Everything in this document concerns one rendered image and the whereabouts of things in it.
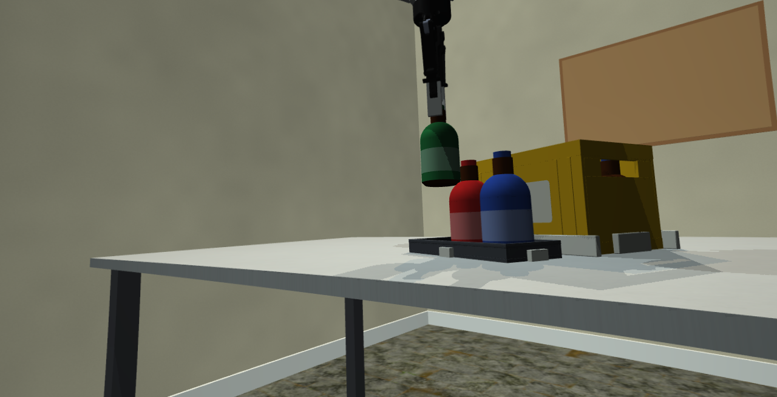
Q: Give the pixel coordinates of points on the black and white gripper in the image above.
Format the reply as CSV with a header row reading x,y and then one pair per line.
x,y
433,49

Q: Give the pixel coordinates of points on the red bottle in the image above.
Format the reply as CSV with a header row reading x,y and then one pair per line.
x,y
464,205

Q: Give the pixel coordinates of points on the green bottle with pale green label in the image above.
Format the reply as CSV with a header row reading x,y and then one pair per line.
x,y
440,154

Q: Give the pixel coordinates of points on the black tray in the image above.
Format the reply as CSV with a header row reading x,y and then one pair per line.
x,y
494,252

